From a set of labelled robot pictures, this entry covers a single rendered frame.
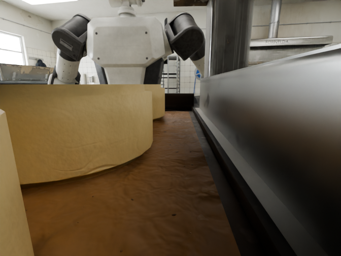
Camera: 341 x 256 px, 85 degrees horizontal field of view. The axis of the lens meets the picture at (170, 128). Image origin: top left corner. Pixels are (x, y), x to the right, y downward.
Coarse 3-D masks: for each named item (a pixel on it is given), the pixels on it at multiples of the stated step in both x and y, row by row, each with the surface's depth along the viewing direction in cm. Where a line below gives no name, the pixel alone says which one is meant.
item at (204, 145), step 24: (168, 96) 15; (192, 96) 15; (192, 120) 11; (216, 144) 5; (216, 168) 5; (240, 192) 3; (240, 216) 3; (264, 216) 2; (240, 240) 2; (264, 240) 2
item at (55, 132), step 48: (0, 96) 3; (48, 96) 3; (96, 96) 4; (144, 96) 5; (0, 144) 1; (48, 144) 3; (96, 144) 4; (144, 144) 5; (192, 144) 6; (0, 192) 1; (48, 192) 4; (96, 192) 4; (144, 192) 4; (192, 192) 4; (0, 240) 1; (48, 240) 2; (96, 240) 2; (144, 240) 2; (192, 240) 2
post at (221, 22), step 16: (224, 0) 13; (240, 0) 13; (208, 16) 15; (224, 16) 13; (240, 16) 13; (208, 32) 15; (224, 32) 14; (240, 32) 14; (208, 48) 15; (224, 48) 14; (240, 48) 14; (208, 64) 15; (224, 64) 14; (240, 64) 14
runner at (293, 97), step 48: (336, 48) 2; (240, 96) 6; (288, 96) 3; (336, 96) 2; (240, 144) 6; (288, 144) 3; (336, 144) 2; (288, 192) 3; (336, 192) 2; (288, 240) 3; (336, 240) 2
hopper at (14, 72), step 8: (0, 64) 152; (8, 64) 157; (0, 72) 155; (8, 72) 160; (16, 72) 166; (24, 72) 172; (32, 72) 178; (40, 72) 185; (48, 72) 192; (0, 80) 161; (8, 80) 163; (16, 80) 169; (24, 80) 175; (32, 80) 182; (40, 80) 189
